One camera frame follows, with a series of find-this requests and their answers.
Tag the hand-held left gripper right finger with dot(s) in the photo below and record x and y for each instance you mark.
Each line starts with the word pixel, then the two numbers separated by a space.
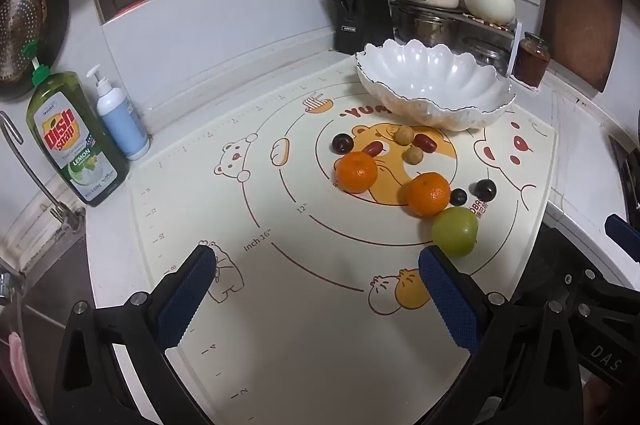
pixel 447 305

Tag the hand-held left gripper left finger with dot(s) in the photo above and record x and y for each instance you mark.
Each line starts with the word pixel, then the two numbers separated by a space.
pixel 187 300

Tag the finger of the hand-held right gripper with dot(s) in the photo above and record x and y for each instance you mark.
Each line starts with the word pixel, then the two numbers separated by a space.
pixel 622 232
pixel 605 291

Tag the green round fruit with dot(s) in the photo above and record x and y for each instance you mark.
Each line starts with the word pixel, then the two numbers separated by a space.
pixel 454 230

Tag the small dark grape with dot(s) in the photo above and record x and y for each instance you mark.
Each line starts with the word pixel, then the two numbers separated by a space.
pixel 457 196

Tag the mandarin orange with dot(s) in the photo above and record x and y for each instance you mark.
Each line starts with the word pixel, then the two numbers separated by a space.
pixel 429 194
pixel 356 172

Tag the medium dark plum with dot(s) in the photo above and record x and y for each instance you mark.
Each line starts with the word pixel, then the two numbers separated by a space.
pixel 485 189

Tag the tan longan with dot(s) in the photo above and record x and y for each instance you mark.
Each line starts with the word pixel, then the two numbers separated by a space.
pixel 403 134
pixel 413 154

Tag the red jujube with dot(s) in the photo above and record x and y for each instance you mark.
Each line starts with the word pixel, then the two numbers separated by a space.
pixel 372 149
pixel 424 139

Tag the large dark plum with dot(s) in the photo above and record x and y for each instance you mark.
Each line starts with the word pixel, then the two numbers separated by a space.
pixel 341 143

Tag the white scalloped bowl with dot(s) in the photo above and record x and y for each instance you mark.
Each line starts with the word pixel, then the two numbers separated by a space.
pixel 435 75

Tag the printed bear baking mat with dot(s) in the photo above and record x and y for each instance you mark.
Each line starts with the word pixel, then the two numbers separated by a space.
pixel 300 305

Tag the steel sink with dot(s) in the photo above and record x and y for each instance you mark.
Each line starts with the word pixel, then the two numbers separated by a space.
pixel 50 290

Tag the pink cloth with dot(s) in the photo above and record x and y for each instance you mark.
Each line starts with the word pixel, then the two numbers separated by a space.
pixel 15 370

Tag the white blue pump bottle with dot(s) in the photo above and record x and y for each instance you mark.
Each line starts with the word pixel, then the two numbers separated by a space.
pixel 120 120

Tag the red sauce jar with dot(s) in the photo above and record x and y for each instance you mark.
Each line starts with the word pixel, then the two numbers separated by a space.
pixel 531 62

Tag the green dish soap bottle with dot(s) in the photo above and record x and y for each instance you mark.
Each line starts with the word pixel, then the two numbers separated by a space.
pixel 75 140

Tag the metal faucet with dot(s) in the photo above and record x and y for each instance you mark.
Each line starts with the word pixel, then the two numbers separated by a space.
pixel 35 177

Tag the brown wooden cutting board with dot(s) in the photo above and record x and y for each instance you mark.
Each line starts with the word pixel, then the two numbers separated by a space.
pixel 580 20

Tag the steel pot lid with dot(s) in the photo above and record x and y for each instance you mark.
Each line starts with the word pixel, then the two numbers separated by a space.
pixel 485 51

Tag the metal kitchen rack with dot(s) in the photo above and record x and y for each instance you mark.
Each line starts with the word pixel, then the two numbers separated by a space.
pixel 492 26

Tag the cream teapot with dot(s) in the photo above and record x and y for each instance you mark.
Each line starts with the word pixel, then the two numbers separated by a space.
pixel 487 2

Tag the steel pot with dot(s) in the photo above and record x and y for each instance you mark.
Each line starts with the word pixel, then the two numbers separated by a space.
pixel 430 27

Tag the black knife block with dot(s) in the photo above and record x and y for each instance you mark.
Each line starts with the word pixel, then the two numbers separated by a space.
pixel 365 15

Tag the metal colander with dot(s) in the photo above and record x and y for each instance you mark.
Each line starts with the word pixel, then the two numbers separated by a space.
pixel 20 30

